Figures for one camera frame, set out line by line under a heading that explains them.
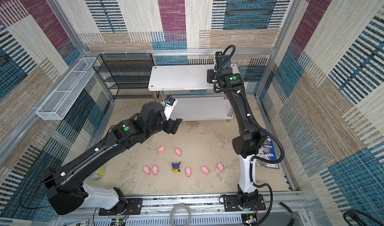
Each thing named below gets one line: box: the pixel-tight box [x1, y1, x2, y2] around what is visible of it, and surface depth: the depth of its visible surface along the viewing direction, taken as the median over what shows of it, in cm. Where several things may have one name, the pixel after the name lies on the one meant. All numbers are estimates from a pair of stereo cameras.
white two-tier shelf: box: [148, 64, 240, 123], surface depth 85 cm
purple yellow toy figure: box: [171, 161, 181, 174], surface depth 83 cm
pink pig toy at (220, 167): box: [217, 162, 225, 173], surface depth 86 cm
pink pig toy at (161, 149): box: [157, 146, 165, 154], surface depth 93 cm
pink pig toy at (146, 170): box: [143, 165, 151, 175], surface depth 85 cm
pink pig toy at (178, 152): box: [175, 147, 182, 157], surface depth 91 cm
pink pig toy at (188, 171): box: [185, 166, 193, 177], surface depth 85 cm
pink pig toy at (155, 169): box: [152, 164, 159, 175], surface depth 85 cm
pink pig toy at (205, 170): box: [201, 165, 210, 176], surface depth 85 cm
